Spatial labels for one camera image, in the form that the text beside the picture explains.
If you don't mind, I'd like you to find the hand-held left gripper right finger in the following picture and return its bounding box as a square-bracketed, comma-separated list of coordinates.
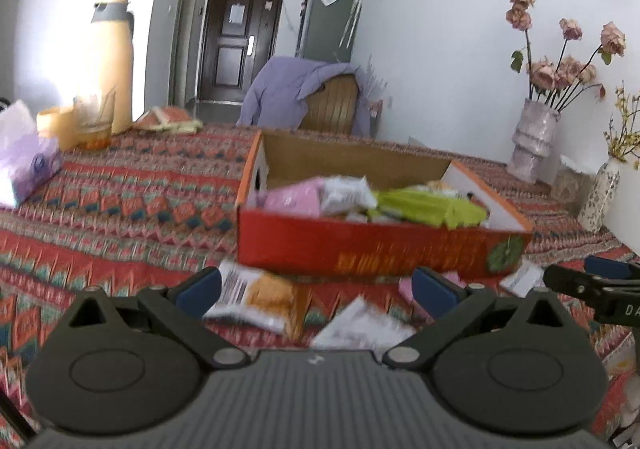
[384, 265, 574, 371]

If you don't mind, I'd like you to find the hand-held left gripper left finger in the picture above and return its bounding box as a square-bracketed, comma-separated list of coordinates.
[65, 266, 252, 371]

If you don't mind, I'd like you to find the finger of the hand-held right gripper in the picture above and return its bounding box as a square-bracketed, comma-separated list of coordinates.
[585, 255, 640, 280]
[544, 265, 608, 307]

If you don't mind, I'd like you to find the plain white snack packet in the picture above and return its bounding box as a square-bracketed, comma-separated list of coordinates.
[499, 261, 547, 299]

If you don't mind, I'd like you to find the white orange crisp snack packet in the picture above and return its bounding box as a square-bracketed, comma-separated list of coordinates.
[309, 296, 418, 351]
[202, 261, 301, 336]

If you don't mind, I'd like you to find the green snack packet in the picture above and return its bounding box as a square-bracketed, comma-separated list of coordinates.
[372, 185, 489, 231]

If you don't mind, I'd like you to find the red cardboard box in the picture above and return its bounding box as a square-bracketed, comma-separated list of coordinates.
[235, 129, 535, 280]

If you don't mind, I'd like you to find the white grey printed snack packet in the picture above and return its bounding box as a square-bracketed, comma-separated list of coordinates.
[320, 175, 378, 216]

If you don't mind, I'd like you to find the large pink snack packet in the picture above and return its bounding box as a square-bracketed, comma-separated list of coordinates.
[262, 179, 326, 218]

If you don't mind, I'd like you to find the floral patterned vase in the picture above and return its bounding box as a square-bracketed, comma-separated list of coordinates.
[577, 159, 622, 235]

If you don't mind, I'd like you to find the clear glass jar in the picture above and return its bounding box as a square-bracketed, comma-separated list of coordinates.
[550, 155, 598, 204]

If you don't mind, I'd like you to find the pink textured vase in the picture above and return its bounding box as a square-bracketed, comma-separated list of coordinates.
[506, 98, 562, 184]

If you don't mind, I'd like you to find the folded patterned cloth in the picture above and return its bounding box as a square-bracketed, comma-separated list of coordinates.
[132, 105, 205, 134]

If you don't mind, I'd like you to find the clear glass cup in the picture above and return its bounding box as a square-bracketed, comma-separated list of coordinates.
[73, 90, 117, 150]

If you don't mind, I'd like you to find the dried pink rose bouquet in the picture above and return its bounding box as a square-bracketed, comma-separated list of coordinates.
[505, 0, 628, 112]

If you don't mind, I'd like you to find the purple tissue box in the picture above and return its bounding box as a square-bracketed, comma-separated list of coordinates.
[0, 100, 65, 208]

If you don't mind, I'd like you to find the wooden chair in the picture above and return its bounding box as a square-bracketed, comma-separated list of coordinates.
[300, 74, 361, 134]

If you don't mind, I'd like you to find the purple jacket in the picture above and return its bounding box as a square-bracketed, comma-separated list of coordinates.
[236, 56, 372, 137]

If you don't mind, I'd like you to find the yellow cup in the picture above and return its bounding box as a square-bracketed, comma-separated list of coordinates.
[36, 106, 81, 152]

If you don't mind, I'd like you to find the cream thermos jug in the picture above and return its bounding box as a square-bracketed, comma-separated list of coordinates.
[90, 0, 136, 136]

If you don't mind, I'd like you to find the dark brown door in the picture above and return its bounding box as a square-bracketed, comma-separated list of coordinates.
[197, 0, 287, 104]

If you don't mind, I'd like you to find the grey refrigerator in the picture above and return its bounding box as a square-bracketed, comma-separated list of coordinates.
[295, 0, 363, 64]

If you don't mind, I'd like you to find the white umbrella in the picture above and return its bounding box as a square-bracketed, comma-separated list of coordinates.
[340, 0, 366, 50]

